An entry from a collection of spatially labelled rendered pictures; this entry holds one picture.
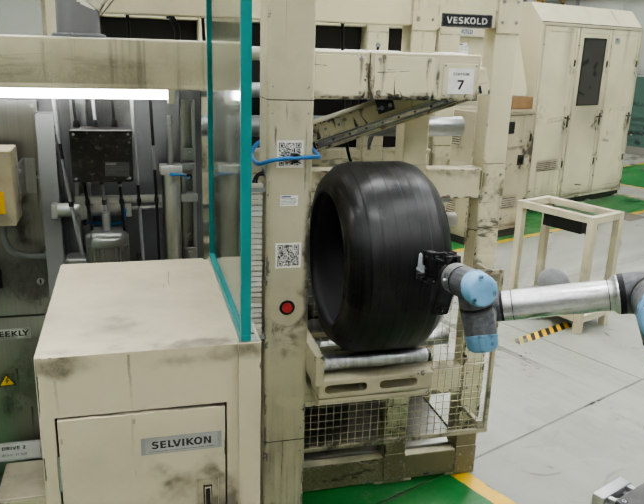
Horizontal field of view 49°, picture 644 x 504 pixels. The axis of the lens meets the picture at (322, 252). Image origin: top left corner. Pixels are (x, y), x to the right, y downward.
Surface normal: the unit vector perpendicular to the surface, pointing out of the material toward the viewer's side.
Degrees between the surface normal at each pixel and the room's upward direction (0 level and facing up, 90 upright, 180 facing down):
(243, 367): 90
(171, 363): 90
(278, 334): 90
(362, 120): 90
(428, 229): 59
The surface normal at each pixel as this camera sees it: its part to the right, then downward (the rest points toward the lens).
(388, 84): 0.26, 0.28
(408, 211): 0.21, -0.43
